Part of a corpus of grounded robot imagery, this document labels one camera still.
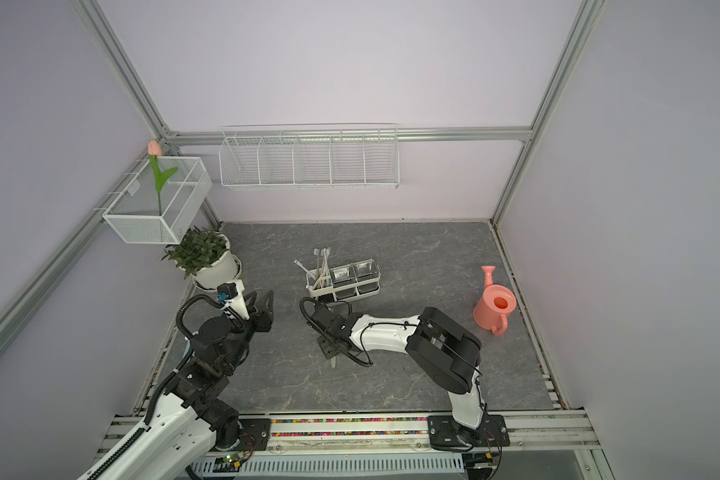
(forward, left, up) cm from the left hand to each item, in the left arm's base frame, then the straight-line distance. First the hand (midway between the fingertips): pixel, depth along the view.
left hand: (266, 294), depth 75 cm
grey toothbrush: (-12, -15, -20) cm, 28 cm away
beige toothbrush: (+16, -13, -5) cm, 21 cm away
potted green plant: (+18, +22, -5) cm, 29 cm away
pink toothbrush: (+12, -13, -12) cm, 21 cm away
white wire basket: (+26, +30, +10) cm, 41 cm away
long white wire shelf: (+48, -10, +8) cm, 50 cm away
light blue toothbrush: (+13, -8, -8) cm, 17 cm away
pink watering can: (-3, -62, -10) cm, 63 cm away
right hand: (-5, -14, -21) cm, 26 cm away
